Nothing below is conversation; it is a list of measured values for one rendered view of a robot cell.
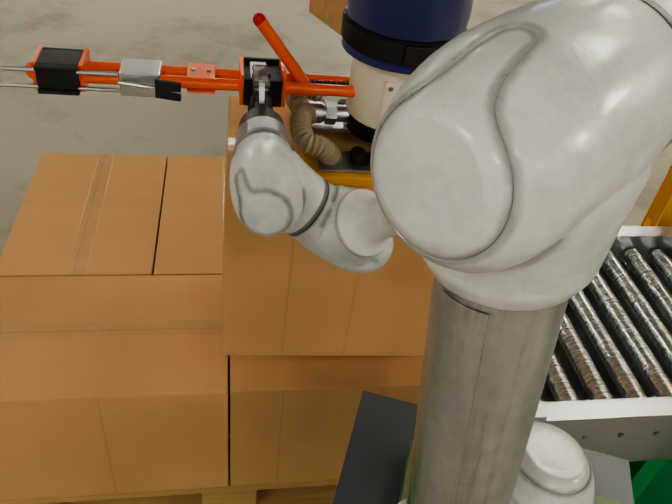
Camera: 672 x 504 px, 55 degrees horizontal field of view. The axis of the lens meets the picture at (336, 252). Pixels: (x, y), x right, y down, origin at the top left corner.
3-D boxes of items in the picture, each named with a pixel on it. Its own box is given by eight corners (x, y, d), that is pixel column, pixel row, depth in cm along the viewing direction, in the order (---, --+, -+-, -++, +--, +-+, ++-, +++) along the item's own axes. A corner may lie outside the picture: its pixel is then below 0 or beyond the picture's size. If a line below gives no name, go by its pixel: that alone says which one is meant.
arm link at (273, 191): (214, 162, 99) (280, 205, 105) (212, 224, 87) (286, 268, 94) (259, 113, 94) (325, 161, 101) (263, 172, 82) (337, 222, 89)
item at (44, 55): (92, 74, 118) (89, 48, 115) (85, 92, 113) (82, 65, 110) (43, 71, 117) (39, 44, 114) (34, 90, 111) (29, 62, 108)
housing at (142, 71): (163, 82, 120) (162, 59, 117) (160, 99, 115) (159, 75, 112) (124, 79, 119) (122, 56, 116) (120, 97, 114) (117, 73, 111)
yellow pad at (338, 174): (466, 162, 131) (472, 140, 128) (480, 190, 124) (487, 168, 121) (300, 156, 125) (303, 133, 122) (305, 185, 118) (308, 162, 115)
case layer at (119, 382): (381, 246, 255) (398, 159, 230) (446, 473, 180) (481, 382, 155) (62, 247, 235) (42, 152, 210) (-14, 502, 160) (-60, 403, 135)
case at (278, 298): (449, 244, 176) (489, 112, 150) (490, 356, 145) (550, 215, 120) (226, 237, 166) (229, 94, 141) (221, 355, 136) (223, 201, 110)
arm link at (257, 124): (233, 181, 101) (233, 161, 106) (291, 182, 103) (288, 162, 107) (234, 130, 95) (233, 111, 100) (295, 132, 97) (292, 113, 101)
